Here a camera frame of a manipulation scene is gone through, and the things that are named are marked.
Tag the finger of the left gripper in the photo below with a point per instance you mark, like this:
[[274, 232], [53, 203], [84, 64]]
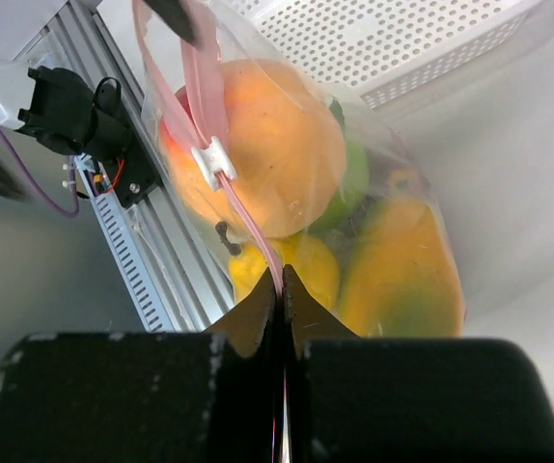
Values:
[[175, 16]]

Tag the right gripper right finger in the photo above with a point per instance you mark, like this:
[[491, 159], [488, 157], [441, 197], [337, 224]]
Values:
[[408, 400]]

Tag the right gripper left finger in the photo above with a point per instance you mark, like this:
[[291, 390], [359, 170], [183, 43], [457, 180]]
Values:
[[211, 396]]

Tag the yellow mango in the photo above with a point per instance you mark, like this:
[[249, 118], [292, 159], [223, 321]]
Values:
[[402, 281]]

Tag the orange fruit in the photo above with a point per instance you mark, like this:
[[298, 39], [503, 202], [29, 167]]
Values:
[[288, 150]]

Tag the clear zip top bag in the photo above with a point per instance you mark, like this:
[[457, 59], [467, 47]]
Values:
[[202, 173]]

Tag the green apple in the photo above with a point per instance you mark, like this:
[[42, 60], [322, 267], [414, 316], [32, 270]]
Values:
[[355, 182]]

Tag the red apple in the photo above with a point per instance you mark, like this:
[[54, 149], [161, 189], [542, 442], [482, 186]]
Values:
[[394, 175]]

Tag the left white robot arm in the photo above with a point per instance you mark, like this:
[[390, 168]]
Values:
[[60, 110]]

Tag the white perforated plastic basket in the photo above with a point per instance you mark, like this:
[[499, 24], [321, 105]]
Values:
[[383, 49]]

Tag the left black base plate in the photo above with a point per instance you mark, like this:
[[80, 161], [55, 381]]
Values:
[[135, 174]]

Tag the white slotted cable duct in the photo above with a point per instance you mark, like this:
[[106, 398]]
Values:
[[137, 278]]

